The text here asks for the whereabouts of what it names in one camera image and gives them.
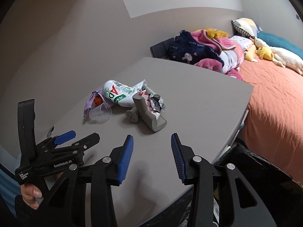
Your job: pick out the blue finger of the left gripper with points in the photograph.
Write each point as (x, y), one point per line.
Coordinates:
(61, 139)

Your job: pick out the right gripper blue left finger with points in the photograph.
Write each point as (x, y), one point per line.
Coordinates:
(107, 172)

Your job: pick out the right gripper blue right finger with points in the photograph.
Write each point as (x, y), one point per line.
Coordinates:
(222, 196)

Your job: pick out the purple plastic wrapper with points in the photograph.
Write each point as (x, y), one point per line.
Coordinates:
(90, 103)

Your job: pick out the clear plastic cup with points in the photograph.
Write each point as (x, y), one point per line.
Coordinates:
(101, 113)

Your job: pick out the orange plastic cap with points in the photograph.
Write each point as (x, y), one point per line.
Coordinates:
(98, 100)

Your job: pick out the grey L-shaped plastic piece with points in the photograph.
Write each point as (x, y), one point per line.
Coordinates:
(155, 124)

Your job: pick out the white green-labelled plastic bottle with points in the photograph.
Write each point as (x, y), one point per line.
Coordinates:
(119, 93)

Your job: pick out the silver snack wrapper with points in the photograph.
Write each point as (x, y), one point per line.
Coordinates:
(154, 102)

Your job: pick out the person's left hand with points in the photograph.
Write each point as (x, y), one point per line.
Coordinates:
(32, 195)

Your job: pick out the bed with orange sheet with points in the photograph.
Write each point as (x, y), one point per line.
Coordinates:
(273, 127)

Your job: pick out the white goose plush toy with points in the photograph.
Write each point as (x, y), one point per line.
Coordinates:
(282, 57)

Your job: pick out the yellow duck plush toy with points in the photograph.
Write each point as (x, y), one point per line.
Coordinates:
(265, 52)

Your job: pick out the pile of pink blue clothes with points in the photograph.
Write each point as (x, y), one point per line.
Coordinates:
(217, 53)

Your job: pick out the teal long pillow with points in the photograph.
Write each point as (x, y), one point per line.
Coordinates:
(277, 41)

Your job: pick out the patterned checkered pillow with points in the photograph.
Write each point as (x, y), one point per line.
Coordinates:
(246, 27)

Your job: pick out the cabinet cable hole grommet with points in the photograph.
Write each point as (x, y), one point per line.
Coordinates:
(50, 131)

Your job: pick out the black wall socket panel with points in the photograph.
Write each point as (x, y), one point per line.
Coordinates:
(160, 50)

